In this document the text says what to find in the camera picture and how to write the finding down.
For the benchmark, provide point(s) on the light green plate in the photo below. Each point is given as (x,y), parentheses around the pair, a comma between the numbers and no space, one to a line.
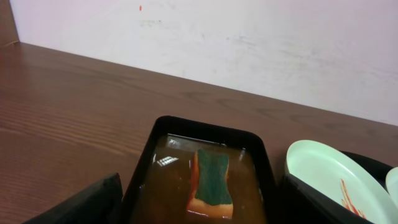
(392,185)
(349,189)

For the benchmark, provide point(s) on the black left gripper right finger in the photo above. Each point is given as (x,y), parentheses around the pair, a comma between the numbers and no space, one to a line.
(303,204)

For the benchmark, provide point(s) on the black rectangular water tray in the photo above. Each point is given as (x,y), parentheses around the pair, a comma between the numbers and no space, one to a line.
(159,189)

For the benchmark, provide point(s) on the green orange sponge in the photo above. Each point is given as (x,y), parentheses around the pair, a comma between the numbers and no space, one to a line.
(209,195)

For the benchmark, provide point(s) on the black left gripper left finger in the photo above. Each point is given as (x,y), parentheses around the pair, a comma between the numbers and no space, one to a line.
(98,203)

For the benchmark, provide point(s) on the round black tray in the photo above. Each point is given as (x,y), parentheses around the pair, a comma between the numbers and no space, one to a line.
(377,169)

